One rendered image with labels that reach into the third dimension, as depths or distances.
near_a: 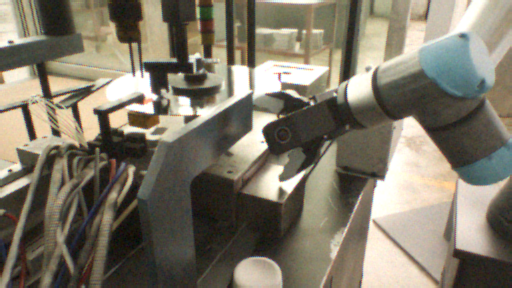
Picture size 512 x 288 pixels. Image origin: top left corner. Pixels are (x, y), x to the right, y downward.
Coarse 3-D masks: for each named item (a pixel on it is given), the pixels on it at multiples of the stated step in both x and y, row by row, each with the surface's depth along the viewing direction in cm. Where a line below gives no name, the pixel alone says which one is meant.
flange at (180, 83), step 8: (176, 80) 75; (184, 80) 75; (192, 80) 74; (200, 80) 75; (208, 80) 75; (216, 80) 76; (176, 88) 72; (184, 88) 72; (192, 88) 72; (200, 88) 72; (208, 88) 72; (216, 88) 74
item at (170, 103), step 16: (208, 64) 91; (224, 64) 91; (128, 80) 79; (144, 80) 79; (224, 80) 79; (240, 80) 79; (256, 80) 79; (272, 80) 79; (112, 96) 70; (176, 96) 70; (192, 96) 70; (208, 96) 70; (224, 96) 70; (144, 112) 64; (160, 112) 63; (176, 112) 63; (192, 112) 63
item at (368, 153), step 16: (368, 128) 80; (384, 128) 79; (400, 128) 97; (352, 144) 83; (368, 144) 81; (384, 144) 80; (336, 160) 86; (352, 160) 84; (368, 160) 83; (384, 160) 81; (368, 176) 84; (384, 176) 84
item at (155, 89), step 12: (180, 36) 65; (180, 48) 65; (156, 60) 67; (168, 60) 67; (180, 60) 66; (192, 60) 67; (156, 72) 67; (168, 72) 67; (180, 72) 67; (192, 72) 67; (156, 84) 68; (168, 84) 70
